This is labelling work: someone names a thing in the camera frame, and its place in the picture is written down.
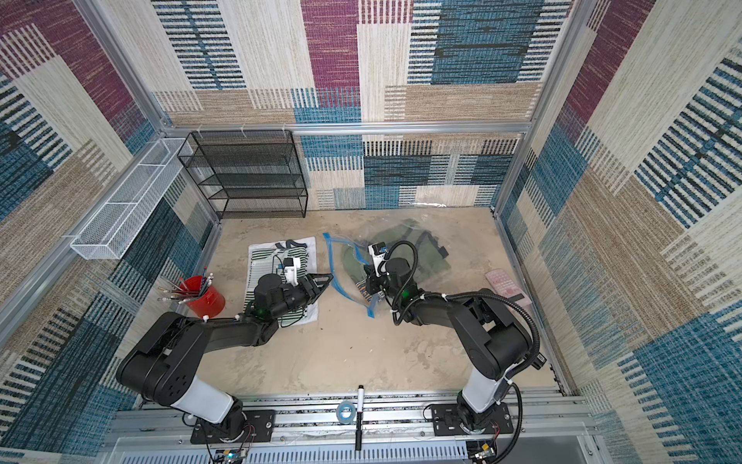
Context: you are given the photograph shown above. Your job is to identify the black mesh shelf rack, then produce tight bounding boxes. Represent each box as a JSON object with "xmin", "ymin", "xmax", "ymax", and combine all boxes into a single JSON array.
[{"xmin": 177, "ymin": 130, "xmax": 308, "ymax": 220}]

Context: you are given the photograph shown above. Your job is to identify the white tank top navy trim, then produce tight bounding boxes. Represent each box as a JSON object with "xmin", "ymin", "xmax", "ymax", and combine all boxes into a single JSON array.
[{"xmin": 244, "ymin": 236, "xmax": 320, "ymax": 327}]

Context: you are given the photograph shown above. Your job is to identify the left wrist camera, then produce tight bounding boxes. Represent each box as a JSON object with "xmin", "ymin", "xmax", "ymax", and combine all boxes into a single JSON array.
[{"xmin": 282, "ymin": 257, "xmax": 301, "ymax": 286}]

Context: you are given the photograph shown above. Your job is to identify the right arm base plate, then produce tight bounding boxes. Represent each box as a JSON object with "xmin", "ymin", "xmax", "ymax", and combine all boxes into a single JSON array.
[{"xmin": 423, "ymin": 403, "xmax": 515, "ymax": 436}]

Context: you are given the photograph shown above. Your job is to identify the black marker pen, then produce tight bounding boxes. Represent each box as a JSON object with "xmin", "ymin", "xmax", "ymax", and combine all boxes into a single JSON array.
[{"xmin": 355, "ymin": 385, "xmax": 365, "ymax": 452}]

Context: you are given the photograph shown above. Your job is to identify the white wire wall basket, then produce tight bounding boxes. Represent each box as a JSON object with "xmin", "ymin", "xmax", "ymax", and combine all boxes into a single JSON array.
[{"xmin": 71, "ymin": 138, "xmax": 185, "ymax": 260}]

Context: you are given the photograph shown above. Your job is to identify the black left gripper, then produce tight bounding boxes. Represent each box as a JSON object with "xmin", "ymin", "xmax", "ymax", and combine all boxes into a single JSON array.
[{"xmin": 271, "ymin": 275, "xmax": 334, "ymax": 323}]

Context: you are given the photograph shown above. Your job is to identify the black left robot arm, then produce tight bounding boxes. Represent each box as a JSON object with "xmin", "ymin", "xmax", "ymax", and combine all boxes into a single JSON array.
[{"xmin": 116, "ymin": 274, "xmax": 334, "ymax": 441}]

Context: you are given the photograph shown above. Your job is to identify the red cup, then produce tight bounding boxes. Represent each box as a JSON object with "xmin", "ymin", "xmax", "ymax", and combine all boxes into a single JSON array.
[{"xmin": 181, "ymin": 276, "xmax": 226, "ymax": 318}]

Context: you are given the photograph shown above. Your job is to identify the clear vacuum bag blue zip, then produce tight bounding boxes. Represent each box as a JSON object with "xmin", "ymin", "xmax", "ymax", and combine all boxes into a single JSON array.
[{"xmin": 323, "ymin": 217, "xmax": 449, "ymax": 318}]

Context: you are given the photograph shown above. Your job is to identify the pens in red cup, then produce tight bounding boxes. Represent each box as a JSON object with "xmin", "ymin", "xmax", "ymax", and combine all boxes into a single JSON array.
[{"xmin": 157, "ymin": 273, "xmax": 214, "ymax": 305}]

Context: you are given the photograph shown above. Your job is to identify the green white striped tank top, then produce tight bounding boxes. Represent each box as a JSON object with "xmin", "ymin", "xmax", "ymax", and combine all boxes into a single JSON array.
[{"xmin": 247, "ymin": 240, "xmax": 312, "ymax": 303}]

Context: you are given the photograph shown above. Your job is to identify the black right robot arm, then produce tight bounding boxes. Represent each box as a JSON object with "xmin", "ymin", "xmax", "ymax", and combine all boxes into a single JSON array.
[{"xmin": 364, "ymin": 258, "xmax": 546, "ymax": 433}]

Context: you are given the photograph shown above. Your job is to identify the blue tape roll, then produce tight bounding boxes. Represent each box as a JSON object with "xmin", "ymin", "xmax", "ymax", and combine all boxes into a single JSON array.
[{"xmin": 335, "ymin": 400, "xmax": 357, "ymax": 425}]

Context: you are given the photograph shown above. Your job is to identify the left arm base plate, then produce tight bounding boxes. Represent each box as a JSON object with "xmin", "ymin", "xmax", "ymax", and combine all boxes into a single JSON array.
[{"xmin": 189, "ymin": 410, "xmax": 276, "ymax": 446}]

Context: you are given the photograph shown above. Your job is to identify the green patterned garment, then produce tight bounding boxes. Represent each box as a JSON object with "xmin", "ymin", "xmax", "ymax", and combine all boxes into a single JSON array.
[{"xmin": 340, "ymin": 218, "xmax": 451, "ymax": 283}]

